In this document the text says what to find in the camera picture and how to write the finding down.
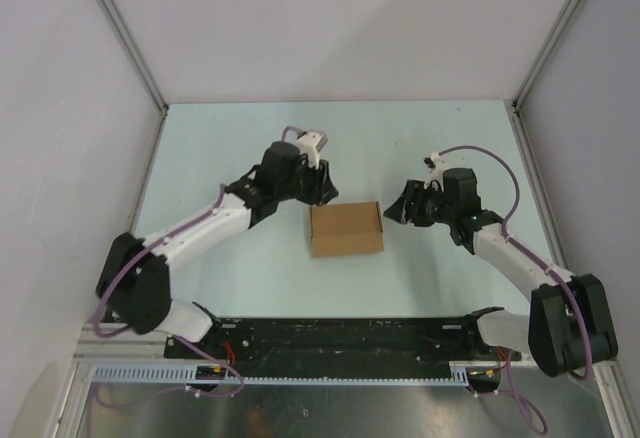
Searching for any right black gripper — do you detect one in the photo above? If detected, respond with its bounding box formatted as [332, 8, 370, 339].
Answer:
[383, 180, 456, 228]

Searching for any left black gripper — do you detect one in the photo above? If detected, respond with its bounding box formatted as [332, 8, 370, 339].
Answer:
[276, 154, 338, 207]

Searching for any brown cardboard box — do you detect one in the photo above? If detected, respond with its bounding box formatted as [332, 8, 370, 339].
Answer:
[309, 201, 384, 258]

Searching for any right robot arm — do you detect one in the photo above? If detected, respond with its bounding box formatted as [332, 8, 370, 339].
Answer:
[383, 168, 619, 377]

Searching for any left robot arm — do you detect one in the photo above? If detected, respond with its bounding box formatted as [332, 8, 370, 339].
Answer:
[94, 130, 338, 358]

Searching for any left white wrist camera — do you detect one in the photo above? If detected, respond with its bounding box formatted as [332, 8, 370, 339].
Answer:
[295, 130, 328, 169]

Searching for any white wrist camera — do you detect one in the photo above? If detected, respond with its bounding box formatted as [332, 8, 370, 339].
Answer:
[295, 130, 328, 169]
[423, 153, 446, 190]

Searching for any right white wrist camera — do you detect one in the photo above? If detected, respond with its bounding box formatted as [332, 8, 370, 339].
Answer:
[423, 153, 446, 190]

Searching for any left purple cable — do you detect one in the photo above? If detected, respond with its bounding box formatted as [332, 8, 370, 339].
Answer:
[92, 126, 304, 409]

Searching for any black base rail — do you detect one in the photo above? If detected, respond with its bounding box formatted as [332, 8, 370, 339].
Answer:
[163, 315, 524, 379]

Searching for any aluminium frame rail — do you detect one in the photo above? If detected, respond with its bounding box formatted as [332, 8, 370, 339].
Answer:
[72, 323, 615, 367]

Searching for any grey slotted cable duct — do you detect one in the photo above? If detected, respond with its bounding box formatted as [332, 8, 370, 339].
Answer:
[92, 363, 469, 387]

